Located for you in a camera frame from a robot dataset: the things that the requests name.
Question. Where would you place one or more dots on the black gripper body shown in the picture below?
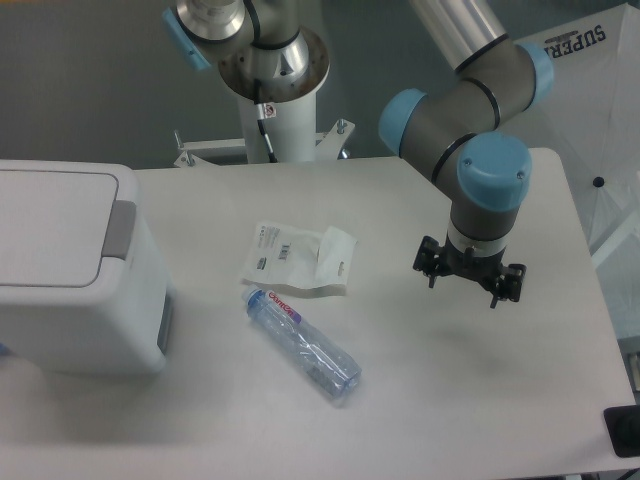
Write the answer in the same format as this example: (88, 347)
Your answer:
(484, 270)

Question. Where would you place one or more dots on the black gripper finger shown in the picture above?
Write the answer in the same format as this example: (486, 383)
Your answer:
(508, 284)
(428, 260)

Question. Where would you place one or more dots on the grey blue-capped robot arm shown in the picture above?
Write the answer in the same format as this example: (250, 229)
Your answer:
(452, 140)

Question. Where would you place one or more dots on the white trash can body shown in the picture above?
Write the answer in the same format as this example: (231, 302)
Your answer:
(84, 287)

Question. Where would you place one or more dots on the white trash can lid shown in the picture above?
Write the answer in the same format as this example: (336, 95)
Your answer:
(60, 219)

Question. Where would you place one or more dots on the white plastic packaging bag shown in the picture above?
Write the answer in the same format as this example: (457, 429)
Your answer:
(298, 262)

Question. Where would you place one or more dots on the clear plastic water bottle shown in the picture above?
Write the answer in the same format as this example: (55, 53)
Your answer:
(326, 363)

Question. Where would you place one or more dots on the black device at table edge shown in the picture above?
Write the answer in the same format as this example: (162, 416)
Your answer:
(623, 428)

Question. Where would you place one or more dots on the white printed umbrella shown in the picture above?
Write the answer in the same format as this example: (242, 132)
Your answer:
(591, 116)

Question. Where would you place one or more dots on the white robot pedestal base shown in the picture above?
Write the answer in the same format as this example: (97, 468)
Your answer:
(276, 92)

